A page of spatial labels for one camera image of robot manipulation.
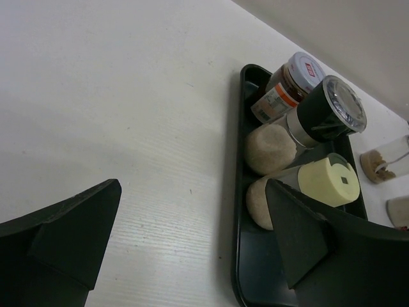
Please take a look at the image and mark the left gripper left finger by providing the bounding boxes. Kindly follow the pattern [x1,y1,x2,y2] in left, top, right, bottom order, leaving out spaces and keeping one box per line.
[1,179,121,306]

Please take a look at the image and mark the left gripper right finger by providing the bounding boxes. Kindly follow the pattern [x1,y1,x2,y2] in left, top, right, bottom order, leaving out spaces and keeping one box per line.
[266,179,408,306]

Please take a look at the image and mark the yellow cap spice shaker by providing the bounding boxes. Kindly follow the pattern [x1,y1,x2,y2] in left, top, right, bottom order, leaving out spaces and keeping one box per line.
[245,153,360,231]

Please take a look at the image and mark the black cap brown spice bottle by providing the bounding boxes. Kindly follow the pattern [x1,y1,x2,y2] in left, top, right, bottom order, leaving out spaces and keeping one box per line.
[360,135,408,184]

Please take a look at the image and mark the clear cap salt grinder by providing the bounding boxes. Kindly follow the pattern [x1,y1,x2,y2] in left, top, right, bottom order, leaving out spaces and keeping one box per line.
[244,75,367,175]

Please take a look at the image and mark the black rectangular tray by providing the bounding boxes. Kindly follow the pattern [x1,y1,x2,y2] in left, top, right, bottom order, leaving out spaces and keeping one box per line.
[232,64,356,306]

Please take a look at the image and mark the black cap white spice bottle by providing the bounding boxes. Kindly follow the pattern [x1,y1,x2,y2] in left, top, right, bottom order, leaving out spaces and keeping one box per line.
[386,196,409,229]

